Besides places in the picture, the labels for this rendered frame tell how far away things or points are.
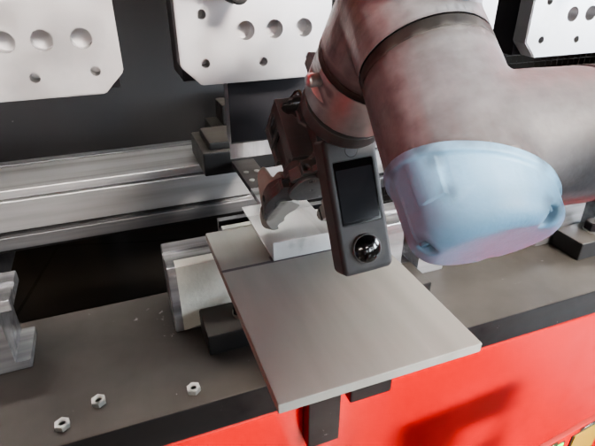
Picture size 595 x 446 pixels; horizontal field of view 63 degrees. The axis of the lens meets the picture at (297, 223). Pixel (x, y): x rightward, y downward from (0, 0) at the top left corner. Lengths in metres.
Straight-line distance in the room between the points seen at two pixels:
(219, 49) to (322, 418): 0.41
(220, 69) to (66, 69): 0.13
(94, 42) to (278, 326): 0.29
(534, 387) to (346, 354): 0.49
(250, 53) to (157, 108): 0.58
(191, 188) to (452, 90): 0.62
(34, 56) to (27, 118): 0.59
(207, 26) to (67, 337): 0.40
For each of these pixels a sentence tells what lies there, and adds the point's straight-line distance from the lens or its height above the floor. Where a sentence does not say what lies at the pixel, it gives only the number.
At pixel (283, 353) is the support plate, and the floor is 1.00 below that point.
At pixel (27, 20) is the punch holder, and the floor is 1.24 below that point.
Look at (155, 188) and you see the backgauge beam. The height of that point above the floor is 0.96.
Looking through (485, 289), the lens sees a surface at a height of 0.88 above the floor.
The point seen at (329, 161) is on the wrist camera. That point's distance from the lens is 0.39.
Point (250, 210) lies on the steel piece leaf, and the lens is 0.61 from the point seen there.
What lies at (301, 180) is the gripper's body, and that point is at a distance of 0.42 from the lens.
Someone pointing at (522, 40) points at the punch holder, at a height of 1.20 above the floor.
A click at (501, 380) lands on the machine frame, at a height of 0.75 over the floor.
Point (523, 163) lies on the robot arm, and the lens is 0.23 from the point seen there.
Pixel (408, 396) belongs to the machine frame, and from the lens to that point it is 0.68.
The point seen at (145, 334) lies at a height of 0.87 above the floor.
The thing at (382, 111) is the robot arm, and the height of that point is 1.21.
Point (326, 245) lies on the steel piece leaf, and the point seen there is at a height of 1.01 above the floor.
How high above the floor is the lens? 1.28
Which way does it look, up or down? 29 degrees down
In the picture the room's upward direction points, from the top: straight up
